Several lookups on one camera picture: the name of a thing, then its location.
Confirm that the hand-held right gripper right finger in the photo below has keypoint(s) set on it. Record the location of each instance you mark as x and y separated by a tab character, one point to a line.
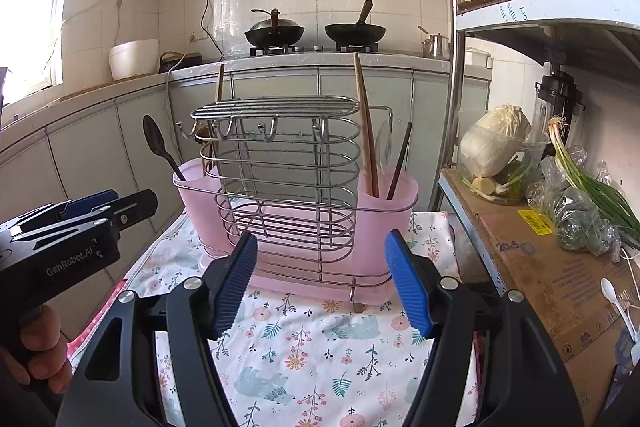
407	287

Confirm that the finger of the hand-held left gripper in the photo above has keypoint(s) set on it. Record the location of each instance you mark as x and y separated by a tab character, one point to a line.
135	207
92	202

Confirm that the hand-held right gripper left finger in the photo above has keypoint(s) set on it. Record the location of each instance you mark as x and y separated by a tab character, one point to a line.
235	287

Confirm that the pink plastic utensil holder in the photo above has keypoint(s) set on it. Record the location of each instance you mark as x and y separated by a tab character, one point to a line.
395	217

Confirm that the black spoon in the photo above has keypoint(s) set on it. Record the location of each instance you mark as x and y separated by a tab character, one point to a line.
155	137

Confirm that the gold flower spoon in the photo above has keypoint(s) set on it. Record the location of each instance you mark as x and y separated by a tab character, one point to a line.
202	136

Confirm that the light brown wooden chopstick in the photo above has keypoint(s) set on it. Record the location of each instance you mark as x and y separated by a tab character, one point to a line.
359	77
372	167

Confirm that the dark brown chopstick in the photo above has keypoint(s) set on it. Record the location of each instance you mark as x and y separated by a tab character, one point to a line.
400	162

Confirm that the clear plastic spoon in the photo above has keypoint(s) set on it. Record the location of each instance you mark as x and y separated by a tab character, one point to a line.
385	152

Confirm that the person's left hand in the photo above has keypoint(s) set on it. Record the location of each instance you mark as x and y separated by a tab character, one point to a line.
45	347

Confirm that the grey kitchen counter cabinets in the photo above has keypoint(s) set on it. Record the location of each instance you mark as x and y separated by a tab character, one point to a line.
85	142

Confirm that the floral table cloth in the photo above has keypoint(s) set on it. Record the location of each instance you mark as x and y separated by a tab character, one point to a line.
300	357

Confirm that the white rice cooker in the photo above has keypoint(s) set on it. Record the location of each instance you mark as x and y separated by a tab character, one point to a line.
134	59

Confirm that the clear plastic bowl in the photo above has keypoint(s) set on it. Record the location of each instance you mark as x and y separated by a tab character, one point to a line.
520	187

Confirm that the black countertop appliance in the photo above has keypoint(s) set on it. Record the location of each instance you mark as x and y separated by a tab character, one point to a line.
180	63

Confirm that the napa cabbage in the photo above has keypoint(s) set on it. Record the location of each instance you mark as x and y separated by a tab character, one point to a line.
495	137

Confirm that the clear bag of vegetables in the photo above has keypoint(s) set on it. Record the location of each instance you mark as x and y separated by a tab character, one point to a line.
575	217

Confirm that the white plastic spoon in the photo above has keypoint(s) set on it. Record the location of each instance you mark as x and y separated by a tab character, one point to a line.
611	289

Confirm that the window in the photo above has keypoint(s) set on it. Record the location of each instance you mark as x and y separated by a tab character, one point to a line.
30	7

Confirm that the green onions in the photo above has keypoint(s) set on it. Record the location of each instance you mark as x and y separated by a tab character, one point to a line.
595	187

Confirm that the black wok with lid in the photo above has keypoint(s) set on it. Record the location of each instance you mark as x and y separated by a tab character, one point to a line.
275	32

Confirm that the metal storage shelf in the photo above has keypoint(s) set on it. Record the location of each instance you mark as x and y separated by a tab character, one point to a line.
456	57

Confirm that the gas stove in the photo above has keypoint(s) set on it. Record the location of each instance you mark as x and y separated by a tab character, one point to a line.
315	49

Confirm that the white counter container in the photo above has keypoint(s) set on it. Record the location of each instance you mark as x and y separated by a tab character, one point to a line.
477	57

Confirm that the black blender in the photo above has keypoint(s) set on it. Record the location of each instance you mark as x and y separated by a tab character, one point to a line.
557	97

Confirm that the steel kettle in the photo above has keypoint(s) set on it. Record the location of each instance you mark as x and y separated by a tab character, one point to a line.
440	47

